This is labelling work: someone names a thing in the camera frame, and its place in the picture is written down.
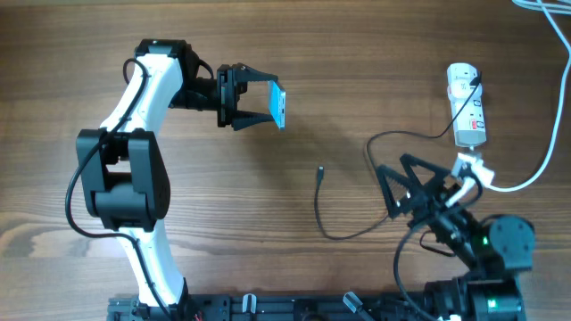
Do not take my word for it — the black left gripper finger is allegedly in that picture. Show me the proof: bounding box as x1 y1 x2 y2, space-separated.
231 111 273 131
235 63 278 83

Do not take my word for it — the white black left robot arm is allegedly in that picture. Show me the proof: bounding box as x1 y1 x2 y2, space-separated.
64 38 286 320

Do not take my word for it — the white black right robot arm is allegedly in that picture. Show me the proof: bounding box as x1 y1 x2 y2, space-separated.
376 153 535 320

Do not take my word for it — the white charger adapter plug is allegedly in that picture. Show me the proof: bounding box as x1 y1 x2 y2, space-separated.
447 76 483 103

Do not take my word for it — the white power strip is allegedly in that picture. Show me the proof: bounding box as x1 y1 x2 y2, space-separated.
446 62 486 149

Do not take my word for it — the smartphone with light screen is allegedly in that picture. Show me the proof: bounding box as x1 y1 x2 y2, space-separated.
268 81 286 130

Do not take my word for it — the black charging cable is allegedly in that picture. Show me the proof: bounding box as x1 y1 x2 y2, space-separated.
313 70 484 242

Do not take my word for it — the white power cable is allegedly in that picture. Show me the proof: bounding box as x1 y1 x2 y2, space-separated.
458 0 571 193

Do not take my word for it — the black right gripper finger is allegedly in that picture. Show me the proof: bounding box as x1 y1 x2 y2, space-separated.
399 152 452 193
376 165 412 218

